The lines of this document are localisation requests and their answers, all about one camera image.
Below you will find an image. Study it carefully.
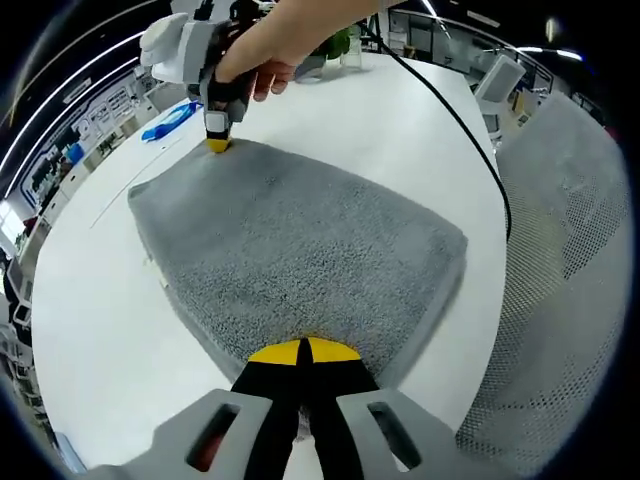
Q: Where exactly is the blue wipes packet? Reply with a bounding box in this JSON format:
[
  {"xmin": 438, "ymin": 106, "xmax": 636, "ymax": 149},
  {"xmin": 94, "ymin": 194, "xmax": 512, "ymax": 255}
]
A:
[{"xmin": 141, "ymin": 102, "xmax": 197, "ymax": 144}]

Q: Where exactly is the grey towel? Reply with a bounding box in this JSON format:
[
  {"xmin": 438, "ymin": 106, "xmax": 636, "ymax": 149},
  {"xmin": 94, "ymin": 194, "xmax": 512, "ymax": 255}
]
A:
[{"xmin": 127, "ymin": 138, "xmax": 470, "ymax": 396}]

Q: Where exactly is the white office chair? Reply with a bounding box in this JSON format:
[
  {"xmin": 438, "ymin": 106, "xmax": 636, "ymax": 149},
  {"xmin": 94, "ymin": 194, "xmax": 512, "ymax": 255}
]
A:
[{"xmin": 474, "ymin": 53, "xmax": 528, "ymax": 102}]

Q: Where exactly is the black cable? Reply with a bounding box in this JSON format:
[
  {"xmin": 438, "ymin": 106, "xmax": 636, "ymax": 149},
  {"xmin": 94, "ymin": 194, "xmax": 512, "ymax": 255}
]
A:
[{"xmin": 367, "ymin": 13, "xmax": 512, "ymax": 242}]

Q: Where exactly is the white table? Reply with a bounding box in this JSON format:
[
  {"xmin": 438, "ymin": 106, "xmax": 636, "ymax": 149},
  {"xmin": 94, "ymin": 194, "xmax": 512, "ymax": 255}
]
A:
[{"xmin": 29, "ymin": 49, "xmax": 511, "ymax": 471}]

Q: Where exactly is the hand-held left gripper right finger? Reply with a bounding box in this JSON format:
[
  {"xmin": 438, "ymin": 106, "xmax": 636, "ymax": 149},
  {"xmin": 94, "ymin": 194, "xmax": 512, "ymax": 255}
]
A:
[{"xmin": 305, "ymin": 337, "xmax": 469, "ymax": 480}]

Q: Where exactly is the green potted plant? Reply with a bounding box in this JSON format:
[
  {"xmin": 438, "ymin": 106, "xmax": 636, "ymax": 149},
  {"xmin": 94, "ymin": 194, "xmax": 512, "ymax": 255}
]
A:
[{"xmin": 312, "ymin": 27, "xmax": 364, "ymax": 69}]

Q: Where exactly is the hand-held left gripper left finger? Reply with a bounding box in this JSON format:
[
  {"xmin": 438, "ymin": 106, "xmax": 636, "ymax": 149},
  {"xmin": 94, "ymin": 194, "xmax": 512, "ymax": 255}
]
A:
[{"xmin": 89, "ymin": 337, "xmax": 303, "ymax": 480}]

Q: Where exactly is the grey mesh chair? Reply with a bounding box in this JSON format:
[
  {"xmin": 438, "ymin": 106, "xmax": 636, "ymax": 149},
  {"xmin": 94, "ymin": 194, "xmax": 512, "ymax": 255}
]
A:
[{"xmin": 454, "ymin": 92, "xmax": 634, "ymax": 476}]

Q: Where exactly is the person's right hand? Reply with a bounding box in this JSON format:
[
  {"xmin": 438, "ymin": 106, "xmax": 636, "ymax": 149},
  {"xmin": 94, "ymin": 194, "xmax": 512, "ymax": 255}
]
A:
[{"xmin": 214, "ymin": 9, "xmax": 314, "ymax": 104}]

